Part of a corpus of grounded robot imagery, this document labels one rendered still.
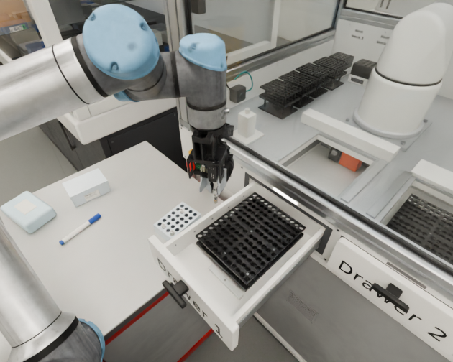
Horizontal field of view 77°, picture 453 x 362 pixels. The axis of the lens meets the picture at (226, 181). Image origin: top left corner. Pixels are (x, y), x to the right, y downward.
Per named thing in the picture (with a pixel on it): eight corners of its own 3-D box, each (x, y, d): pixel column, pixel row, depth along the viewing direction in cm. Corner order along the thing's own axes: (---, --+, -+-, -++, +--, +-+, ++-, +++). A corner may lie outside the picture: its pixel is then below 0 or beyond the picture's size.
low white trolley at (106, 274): (140, 416, 115) (70, 362, 63) (77, 305, 148) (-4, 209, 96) (241, 314, 144) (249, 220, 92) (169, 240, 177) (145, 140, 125)
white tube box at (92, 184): (75, 207, 96) (70, 197, 92) (67, 193, 101) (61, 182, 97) (111, 190, 102) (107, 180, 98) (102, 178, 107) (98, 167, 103)
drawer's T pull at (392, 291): (405, 314, 57) (408, 311, 56) (369, 288, 61) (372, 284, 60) (413, 301, 59) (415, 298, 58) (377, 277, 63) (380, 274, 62)
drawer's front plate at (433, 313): (449, 355, 59) (482, 337, 51) (326, 264, 74) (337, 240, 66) (451, 349, 60) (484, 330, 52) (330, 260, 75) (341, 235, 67)
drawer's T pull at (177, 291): (182, 310, 58) (182, 307, 57) (162, 284, 62) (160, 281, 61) (196, 298, 59) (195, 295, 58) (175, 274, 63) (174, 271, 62)
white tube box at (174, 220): (173, 246, 85) (172, 239, 82) (154, 232, 89) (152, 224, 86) (201, 221, 92) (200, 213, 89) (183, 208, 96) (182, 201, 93)
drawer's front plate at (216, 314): (231, 352, 59) (233, 332, 52) (154, 262, 74) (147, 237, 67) (238, 345, 60) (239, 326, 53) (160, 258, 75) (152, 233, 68)
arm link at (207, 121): (193, 90, 56) (234, 95, 55) (195, 111, 59) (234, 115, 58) (180, 109, 51) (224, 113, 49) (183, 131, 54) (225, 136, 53)
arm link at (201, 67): (173, 32, 48) (223, 29, 49) (181, 93, 55) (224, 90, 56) (173, 47, 42) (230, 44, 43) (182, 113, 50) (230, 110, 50)
